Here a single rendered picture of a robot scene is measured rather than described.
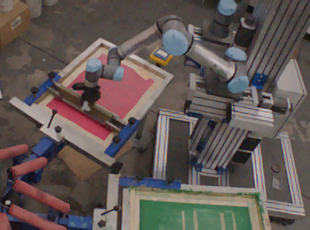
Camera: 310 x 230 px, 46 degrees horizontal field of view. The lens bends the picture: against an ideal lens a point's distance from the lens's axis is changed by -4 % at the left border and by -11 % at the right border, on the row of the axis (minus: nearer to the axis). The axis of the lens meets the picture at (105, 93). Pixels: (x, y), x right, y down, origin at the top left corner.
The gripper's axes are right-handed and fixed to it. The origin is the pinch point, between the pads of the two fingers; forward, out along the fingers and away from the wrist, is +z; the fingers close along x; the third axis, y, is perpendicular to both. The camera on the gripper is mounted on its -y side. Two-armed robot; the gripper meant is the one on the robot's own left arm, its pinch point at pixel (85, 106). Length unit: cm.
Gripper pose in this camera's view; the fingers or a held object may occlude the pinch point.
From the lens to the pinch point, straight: 223.0
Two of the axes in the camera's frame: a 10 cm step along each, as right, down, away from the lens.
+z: -1.2, 6.8, 7.2
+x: 5.4, -5.6, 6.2
